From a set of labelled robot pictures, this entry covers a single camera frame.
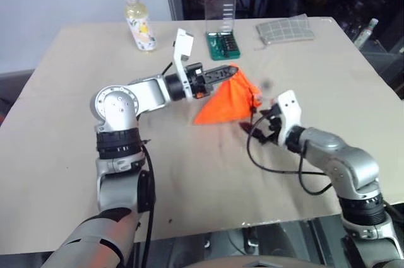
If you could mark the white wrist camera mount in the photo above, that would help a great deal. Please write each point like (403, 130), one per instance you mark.
(290, 107)
(182, 48)

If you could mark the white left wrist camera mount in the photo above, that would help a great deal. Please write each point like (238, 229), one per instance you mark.
(182, 48)

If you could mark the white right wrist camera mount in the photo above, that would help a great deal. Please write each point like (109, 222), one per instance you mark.
(290, 107)

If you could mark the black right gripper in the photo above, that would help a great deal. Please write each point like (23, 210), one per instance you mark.
(274, 123)

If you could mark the green screwdriver bit case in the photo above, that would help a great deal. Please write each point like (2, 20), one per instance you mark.
(222, 41)

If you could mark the grey checked cloth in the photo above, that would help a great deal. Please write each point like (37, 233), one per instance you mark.
(285, 31)

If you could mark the clear bottle with yellow drink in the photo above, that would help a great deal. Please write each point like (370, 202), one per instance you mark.
(141, 25)

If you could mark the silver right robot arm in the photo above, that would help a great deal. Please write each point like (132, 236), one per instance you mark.
(344, 164)

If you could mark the small bottle with white cap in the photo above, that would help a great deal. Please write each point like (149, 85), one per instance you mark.
(364, 33)

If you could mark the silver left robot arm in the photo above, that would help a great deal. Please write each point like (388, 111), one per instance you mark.
(118, 105)

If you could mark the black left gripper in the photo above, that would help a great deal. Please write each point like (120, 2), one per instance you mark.
(196, 80)

